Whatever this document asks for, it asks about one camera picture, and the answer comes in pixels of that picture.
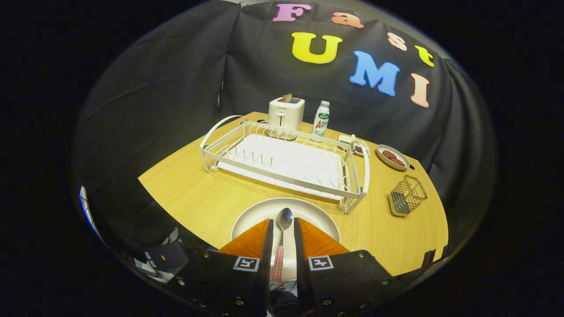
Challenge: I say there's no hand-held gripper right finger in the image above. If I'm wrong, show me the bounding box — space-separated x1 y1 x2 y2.
293 217 419 315

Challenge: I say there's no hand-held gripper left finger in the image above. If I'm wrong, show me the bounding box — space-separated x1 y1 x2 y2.
165 218 275 317

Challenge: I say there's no spoon with red checkered handle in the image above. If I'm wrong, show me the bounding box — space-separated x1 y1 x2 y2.
271 207 293 283

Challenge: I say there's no beige round plate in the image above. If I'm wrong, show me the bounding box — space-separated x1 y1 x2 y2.
230 197 341 282

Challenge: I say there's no white wire dish rack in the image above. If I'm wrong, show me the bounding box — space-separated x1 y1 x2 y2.
199 115 371 214

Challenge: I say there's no metal wire basket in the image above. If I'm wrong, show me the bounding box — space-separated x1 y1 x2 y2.
388 175 428 217

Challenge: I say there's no beige plate with meat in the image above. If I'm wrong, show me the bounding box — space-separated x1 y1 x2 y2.
376 144 411 171

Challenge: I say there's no white drip tray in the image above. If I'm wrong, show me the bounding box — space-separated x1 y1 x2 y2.
218 134 346 199

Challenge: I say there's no dark box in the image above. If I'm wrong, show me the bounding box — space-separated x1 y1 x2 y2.
145 240 190 274

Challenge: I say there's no white compartment tray with beans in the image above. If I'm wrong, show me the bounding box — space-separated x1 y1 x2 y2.
338 134 370 157

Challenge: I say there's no white toaster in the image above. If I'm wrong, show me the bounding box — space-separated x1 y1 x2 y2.
268 97 305 140

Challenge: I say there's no white bottle with green label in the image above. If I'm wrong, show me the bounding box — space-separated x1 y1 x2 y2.
312 100 330 137

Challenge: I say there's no black backdrop cloth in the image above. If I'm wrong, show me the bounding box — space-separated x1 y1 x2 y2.
70 0 498 282

